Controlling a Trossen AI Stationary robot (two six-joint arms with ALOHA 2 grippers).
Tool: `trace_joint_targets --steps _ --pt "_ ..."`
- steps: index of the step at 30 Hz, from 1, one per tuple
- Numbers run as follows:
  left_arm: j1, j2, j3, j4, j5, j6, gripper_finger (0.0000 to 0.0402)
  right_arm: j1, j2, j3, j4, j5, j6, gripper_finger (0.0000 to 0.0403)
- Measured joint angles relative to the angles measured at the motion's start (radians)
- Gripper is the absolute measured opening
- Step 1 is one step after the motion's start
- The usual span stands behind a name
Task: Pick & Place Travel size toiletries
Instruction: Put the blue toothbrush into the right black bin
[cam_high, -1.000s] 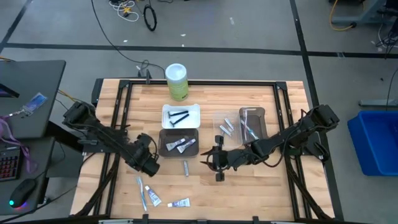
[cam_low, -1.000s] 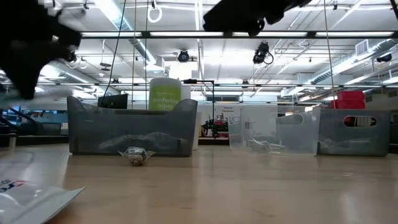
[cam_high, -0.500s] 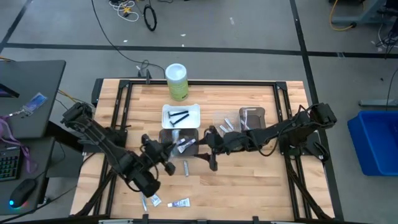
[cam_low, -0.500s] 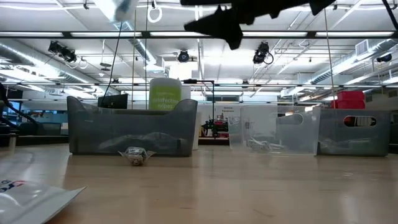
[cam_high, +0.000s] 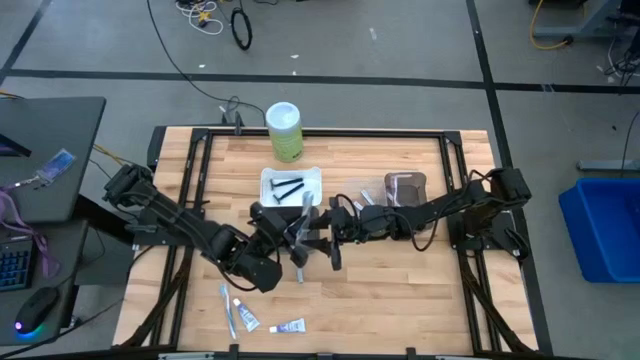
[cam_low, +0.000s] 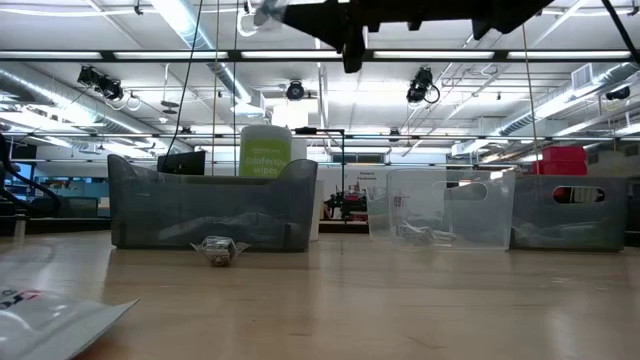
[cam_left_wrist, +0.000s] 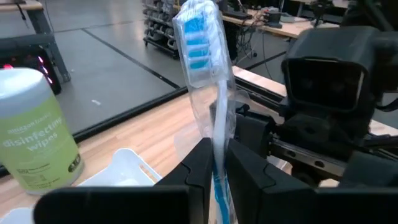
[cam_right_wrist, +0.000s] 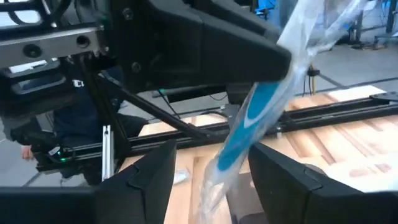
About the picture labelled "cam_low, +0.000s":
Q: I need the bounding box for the black curved hose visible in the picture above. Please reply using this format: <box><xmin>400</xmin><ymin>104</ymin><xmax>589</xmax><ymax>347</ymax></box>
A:
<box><xmin>0</xmin><ymin>132</ymin><xmax>62</xmax><ymax>217</ymax></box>

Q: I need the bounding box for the white cable loop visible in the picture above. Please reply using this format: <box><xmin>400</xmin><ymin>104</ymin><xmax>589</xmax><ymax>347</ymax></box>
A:
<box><xmin>235</xmin><ymin>0</ymin><xmax>263</xmax><ymax>39</ymax></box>

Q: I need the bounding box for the frosted plastic storage bin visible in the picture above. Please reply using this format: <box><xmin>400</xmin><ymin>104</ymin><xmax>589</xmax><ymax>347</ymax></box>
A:
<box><xmin>107</xmin><ymin>153</ymin><xmax>320</xmax><ymax>253</ymax></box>

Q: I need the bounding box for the white sign board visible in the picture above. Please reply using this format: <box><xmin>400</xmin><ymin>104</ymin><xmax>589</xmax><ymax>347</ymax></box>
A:
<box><xmin>319</xmin><ymin>166</ymin><xmax>387</xmax><ymax>236</ymax></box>

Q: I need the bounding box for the black monitor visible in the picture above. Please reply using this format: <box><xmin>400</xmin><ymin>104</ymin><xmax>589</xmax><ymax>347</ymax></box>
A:
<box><xmin>156</xmin><ymin>150</ymin><xmax>207</xmax><ymax>177</ymax></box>

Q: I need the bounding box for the grey plastic storage bin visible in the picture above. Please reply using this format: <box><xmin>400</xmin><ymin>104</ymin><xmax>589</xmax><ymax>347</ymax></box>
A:
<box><xmin>508</xmin><ymin>173</ymin><xmax>630</xmax><ymax>252</ymax></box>

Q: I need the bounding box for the hanging black cable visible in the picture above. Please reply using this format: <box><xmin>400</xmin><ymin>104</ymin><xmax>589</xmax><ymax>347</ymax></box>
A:
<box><xmin>160</xmin><ymin>0</ymin><xmax>205</xmax><ymax>161</ymax></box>

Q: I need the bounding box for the black rig camera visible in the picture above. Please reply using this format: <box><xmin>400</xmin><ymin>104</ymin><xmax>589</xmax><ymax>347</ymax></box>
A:
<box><xmin>405</xmin><ymin>66</ymin><xmax>442</xmax><ymax>106</ymax></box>
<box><xmin>76</xmin><ymin>64</ymin><xmax>125</xmax><ymax>102</ymax></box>
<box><xmin>285</xmin><ymin>79</ymin><xmax>307</xmax><ymax>102</ymax></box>

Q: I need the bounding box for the green disinfecting wipes canister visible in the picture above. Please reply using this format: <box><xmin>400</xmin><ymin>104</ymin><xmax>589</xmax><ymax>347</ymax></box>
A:
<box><xmin>238</xmin><ymin>124</ymin><xmax>294</xmax><ymax>179</ymax></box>

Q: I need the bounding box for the white travel toothpaste tube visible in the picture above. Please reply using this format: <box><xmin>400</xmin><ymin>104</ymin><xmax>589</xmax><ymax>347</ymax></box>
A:
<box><xmin>0</xmin><ymin>284</ymin><xmax>140</xmax><ymax>360</ymax></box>

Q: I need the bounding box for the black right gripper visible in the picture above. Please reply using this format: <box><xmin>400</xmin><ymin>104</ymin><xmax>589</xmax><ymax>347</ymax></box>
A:
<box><xmin>282</xmin><ymin>0</ymin><xmax>555</xmax><ymax>74</ymax></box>

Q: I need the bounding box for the clear plastic storage bin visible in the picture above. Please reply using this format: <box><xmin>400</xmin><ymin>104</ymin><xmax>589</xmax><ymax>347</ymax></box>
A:
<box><xmin>366</xmin><ymin>167</ymin><xmax>517</xmax><ymax>251</ymax></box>

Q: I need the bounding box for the black overhead light bar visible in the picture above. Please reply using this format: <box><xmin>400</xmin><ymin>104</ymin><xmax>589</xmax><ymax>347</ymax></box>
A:
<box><xmin>0</xmin><ymin>48</ymin><xmax>640</xmax><ymax>64</ymax></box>

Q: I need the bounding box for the red storage box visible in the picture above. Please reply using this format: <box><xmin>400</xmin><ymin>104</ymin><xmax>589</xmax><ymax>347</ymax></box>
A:
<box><xmin>531</xmin><ymin>145</ymin><xmax>589</xmax><ymax>176</ymax></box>

